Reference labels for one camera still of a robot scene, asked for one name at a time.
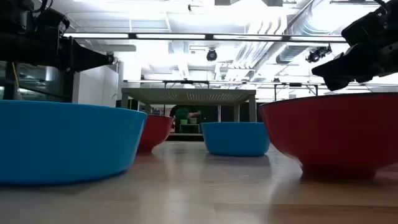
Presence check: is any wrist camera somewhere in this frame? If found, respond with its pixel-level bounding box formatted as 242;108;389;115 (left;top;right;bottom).
34;7;71;40
341;5;392;47

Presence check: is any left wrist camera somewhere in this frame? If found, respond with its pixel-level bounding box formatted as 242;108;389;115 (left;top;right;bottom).
34;7;71;40

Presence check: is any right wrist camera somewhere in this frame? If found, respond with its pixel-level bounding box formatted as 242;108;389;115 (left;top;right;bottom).
341;5;392;47

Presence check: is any yellow hanging cable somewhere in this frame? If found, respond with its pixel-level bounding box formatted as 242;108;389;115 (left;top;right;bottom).
11;62;22;100

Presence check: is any black ceiling spotlight cluster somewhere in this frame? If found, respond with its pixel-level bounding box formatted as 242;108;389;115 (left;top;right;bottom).
305;45;333;64

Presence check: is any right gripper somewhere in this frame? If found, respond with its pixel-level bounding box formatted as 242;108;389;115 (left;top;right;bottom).
312;42;398;91

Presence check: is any red floral mini bowl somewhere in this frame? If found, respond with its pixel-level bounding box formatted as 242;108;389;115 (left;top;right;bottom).
257;92;398;180
136;114;175;154

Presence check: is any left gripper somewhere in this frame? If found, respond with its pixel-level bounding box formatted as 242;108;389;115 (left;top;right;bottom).
30;33;113;72

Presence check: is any blue plastic mini bowl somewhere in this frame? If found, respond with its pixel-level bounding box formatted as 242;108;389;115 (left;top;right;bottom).
0;99;148;187
200;121;271;157

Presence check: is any long overhead light bar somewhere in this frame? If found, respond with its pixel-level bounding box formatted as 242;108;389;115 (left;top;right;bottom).
63;32;348;43

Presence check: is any black metal frame stand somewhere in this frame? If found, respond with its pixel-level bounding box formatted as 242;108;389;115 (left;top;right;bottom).
273;82;320;97

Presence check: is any black partition panel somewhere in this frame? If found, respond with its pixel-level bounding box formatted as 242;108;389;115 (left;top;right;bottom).
203;105;249;123

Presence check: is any person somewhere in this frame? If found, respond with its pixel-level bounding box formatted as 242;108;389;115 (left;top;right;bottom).
170;105;202;133

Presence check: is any green perforated metal shelf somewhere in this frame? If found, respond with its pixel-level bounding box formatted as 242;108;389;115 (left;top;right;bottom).
121;88;257;124

